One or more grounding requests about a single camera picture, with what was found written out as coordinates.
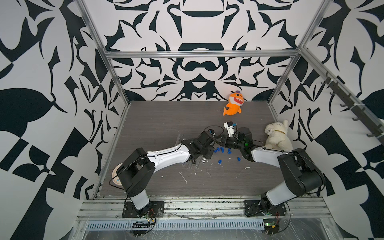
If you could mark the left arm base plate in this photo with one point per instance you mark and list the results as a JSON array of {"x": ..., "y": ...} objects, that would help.
[{"x": 153, "y": 209}]

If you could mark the orange shark plush toy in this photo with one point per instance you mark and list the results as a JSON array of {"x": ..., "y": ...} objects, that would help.
[{"x": 236, "y": 100}]

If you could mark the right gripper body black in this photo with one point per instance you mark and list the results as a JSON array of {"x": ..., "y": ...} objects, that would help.
[{"x": 235, "y": 143}]

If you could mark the beige round toy clock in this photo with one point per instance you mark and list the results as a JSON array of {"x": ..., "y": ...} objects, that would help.
[{"x": 115, "y": 179}]

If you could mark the white dog plush toy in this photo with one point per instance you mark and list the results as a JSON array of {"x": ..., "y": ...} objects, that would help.
[{"x": 278, "y": 136}]

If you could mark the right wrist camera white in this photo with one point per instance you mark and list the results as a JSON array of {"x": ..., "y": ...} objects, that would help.
[{"x": 231, "y": 128}]

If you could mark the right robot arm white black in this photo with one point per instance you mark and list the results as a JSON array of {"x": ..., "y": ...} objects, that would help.
[{"x": 300, "y": 173}]

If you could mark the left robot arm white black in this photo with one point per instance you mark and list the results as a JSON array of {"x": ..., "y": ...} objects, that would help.
[{"x": 133, "y": 175}]

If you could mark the black wall hook rail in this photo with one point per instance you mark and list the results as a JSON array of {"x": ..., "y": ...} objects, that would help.
[{"x": 362, "y": 113}]

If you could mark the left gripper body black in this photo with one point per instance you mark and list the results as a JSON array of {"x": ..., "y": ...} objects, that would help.
[{"x": 208, "y": 153}]

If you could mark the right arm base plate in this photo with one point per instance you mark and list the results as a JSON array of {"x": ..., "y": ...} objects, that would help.
[{"x": 263, "y": 208}]

